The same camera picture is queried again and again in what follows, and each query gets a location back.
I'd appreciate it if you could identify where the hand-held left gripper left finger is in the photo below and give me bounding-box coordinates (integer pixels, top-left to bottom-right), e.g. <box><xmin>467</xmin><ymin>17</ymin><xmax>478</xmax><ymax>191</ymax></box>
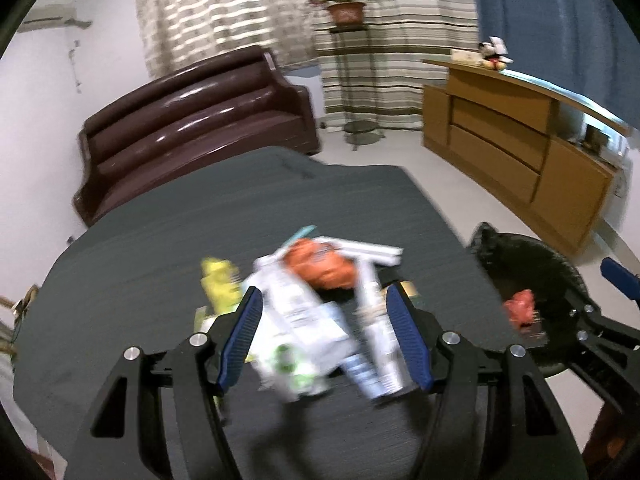
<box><xmin>65</xmin><ymin>286</ymin><xmax>263</xmax><ymax>480</ymax></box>

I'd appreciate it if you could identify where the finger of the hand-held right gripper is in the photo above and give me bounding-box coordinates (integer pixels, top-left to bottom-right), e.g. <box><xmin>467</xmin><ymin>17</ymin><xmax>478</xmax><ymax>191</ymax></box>
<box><xmin>601</xmin><ymin>257</ymin><xmax>640</xmax><ymax>306</ymax></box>
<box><xmin>567</xmin><ymin>290</ymin><xmax>640</xmax><ymax>413</ymax></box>

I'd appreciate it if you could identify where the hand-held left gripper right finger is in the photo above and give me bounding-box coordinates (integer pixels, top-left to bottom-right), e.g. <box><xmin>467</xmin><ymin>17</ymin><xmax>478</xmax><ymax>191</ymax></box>
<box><xmin>385</xmin><ymin>282</ymin><xmax>588</xmax><ymax>480</ymax></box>

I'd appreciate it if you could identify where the white tube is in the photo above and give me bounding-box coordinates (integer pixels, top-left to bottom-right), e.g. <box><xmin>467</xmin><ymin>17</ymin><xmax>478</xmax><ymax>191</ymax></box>
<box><xmin>345</xmin><ymin>257</ymin><xmax>418</xmax><ymax>401</ymax></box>

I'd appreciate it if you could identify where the white packet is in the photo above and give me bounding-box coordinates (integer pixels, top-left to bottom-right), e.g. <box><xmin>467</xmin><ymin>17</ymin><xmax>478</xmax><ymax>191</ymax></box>
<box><xmin>242</xmin><ymin>255</ymin><xmax>361</xmax><ymax>403</ymax></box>

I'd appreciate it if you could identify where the yellow wrapper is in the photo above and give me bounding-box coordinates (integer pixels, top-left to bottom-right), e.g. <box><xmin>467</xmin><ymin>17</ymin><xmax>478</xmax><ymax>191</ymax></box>
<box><xmin>200</xmin><ymin>256</ymin><xmax>246</xmax><ymax>316</ymax></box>

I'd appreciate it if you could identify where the red wrapper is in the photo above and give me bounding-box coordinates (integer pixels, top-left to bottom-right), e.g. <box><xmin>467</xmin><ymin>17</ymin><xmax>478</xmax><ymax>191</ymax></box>
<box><xmin>502</xmin><ymin>289</ymin><xmax>541</xmax><ymax>333</ymax></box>

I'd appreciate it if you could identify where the black trash bin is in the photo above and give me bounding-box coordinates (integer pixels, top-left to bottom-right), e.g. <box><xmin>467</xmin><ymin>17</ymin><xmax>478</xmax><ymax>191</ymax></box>
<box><xmin>467</xmin><ymin>221</ymin><xmax>596</xmax><ymax>378</ymax></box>

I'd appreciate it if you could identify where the orange wrapper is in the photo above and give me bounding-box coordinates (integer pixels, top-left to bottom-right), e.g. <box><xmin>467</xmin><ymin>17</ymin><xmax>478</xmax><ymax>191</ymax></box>
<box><xmin>282</xmin><ymin>237</ymin><xmax>361</xmax><ymax>292</ymax></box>

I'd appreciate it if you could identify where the long white box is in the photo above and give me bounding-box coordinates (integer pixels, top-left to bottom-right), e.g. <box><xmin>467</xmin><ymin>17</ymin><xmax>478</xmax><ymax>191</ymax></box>
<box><xmin>320</xmin><ymin>235</ymin><xmax>405</xmax><ymax>267</ymax></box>

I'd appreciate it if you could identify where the dark grey tablecloth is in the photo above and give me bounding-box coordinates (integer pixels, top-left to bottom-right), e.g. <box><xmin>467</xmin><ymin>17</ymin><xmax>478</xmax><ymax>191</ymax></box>
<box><xmin>12</xmin><ymin>146</ymin><xmax>523</xmax><ymax>480</ymax></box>

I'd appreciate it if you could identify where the teal and white box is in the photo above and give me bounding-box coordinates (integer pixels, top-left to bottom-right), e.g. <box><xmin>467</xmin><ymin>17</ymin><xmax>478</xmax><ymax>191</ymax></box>
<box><xmin>277</xmin><ymin>224</ymin><xmax>321</xmax><ymax>256</ymax></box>

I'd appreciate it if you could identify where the wooden cabinet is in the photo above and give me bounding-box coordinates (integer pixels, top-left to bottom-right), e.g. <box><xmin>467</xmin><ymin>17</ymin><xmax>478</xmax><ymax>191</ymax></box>
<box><xmin>421</xmin><ymin>57</ymin><xmax>633</xmax><ymax>256</ymax></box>

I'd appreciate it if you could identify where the black metal plant stand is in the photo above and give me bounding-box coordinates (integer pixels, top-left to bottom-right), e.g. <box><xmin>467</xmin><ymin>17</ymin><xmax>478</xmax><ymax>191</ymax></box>
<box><xmin>327</xmin><ymin>24</ymin><xmax>386</xmax><ymax>151</ymax></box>

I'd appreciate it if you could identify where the dark brown leather sofa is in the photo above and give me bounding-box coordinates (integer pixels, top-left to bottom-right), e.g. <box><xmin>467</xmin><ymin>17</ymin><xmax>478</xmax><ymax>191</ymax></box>
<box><xmin>72</xmin><ymin>44</ymin><xmax>322</xmax><ymax>227</ymax></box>

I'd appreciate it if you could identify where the mouse plush toy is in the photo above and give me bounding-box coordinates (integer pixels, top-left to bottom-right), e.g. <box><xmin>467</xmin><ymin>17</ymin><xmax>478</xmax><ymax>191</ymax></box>
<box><xmin>477</xmin><ymin>36</ymin><xmax>516</xmax><ymax>71</ymax></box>

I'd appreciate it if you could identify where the blue curtain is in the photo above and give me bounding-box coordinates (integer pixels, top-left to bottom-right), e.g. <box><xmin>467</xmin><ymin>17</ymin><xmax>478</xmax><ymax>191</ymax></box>
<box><xmin>467</xmin><ymin>0</ymin><xmax>640</xmax><ymax>126</ymax></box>

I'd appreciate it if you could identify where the striped curtain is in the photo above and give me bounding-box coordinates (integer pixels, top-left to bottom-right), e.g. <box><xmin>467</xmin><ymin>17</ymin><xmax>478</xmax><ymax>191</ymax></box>
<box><xmin>300</xmin><ymin>0</ymin><xmax>481</xmax><ymax>131</ymax></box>

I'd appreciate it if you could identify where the beige patterned curtain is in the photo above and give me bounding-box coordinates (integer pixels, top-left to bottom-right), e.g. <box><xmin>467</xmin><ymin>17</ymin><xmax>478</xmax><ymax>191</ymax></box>
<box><xmin>132</xmin><ymin>0</ymin><xmax>321</xmax><ymax>81</ymax></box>

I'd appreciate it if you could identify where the potted plant in terracotta pot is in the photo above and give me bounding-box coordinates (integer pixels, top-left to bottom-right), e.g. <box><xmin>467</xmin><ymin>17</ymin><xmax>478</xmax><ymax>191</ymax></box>
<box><xmin>307</xmin><ymin>0</ymin><xmax>373</xmax><ymax>28</ymax></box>

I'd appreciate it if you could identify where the white air conditioner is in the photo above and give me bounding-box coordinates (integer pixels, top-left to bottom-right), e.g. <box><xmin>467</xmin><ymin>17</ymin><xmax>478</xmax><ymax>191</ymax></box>
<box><xmin>17</xmin><ymin>0</ymin><xmax>93</xmax><ymax>33</ymax></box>

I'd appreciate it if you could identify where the wall cable conduit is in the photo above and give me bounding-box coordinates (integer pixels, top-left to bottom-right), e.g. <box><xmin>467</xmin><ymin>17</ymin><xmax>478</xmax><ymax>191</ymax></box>
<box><xmin>70</xmin><ymin>37</ymin><xmax>83</xmax><ymax>93</ymax></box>

